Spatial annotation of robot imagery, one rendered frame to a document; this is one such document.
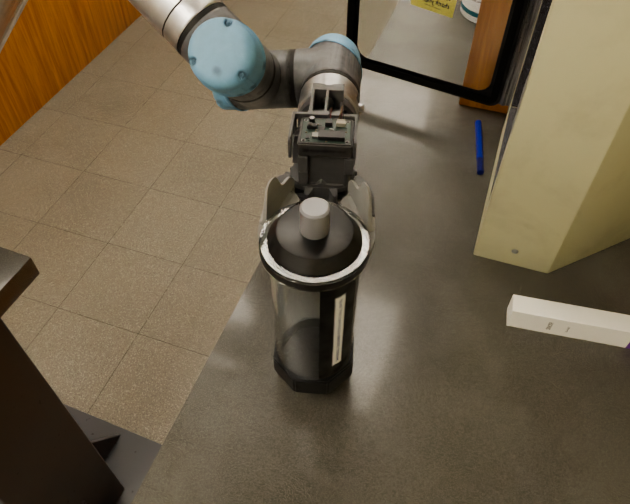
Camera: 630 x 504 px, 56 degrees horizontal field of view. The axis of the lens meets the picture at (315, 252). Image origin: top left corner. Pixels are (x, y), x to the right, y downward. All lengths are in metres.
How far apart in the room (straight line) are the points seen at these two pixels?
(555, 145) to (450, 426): 0.36
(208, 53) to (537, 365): 0.56
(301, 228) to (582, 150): 0.38
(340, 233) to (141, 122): 2.28
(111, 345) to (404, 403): 1.37
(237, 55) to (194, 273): 1.52
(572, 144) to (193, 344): 1.43
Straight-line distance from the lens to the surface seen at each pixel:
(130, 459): 1.80
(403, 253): 0.91
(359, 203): 0.61
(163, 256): 2.18
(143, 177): 2.50
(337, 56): 0.78
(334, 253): 0.54
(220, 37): 0.65
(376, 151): 1.07
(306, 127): 0.63
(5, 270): 0.99
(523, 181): 0.81
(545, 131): 0.77
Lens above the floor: 1.63
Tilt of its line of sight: 50 degrees down
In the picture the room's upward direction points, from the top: straight up
